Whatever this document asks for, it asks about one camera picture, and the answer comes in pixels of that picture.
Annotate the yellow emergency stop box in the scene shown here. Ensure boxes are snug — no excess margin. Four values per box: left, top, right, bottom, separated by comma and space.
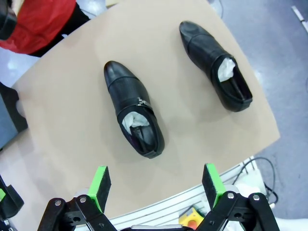
179, 205, 205, 229

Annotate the black shoe stand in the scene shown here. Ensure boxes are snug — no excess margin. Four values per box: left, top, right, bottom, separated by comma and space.
0, 81, 29, 152

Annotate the white slotted robot base frame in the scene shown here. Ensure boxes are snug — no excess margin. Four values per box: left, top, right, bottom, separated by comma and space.
108, 155, 262, 231

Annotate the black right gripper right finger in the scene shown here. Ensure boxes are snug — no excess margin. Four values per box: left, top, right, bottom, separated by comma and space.
196, 162, 282, 231

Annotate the person in red jacket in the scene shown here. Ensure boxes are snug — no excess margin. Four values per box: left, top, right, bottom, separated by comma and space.
0, 0, 91, 58

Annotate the black cable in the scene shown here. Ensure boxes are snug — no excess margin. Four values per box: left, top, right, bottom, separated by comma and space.
230, 156, 279, 211

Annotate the white crumpled paper stuffing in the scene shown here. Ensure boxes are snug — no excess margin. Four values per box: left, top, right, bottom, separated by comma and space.
217, 57, 236, 83
121, 111, 151, 131

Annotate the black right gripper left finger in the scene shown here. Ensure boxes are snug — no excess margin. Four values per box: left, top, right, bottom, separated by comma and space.
37, 165, 116, 231

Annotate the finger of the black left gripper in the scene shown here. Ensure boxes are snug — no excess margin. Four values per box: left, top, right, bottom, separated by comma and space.
0, 184, 25, 221

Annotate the black leather buckle shoe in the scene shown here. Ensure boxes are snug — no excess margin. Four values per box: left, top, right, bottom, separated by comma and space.
103, 60, 166, 159
178, 21, 254, 113

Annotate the white desk leg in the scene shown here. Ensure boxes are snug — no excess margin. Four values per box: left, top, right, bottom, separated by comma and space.
291, 5, 308, 32

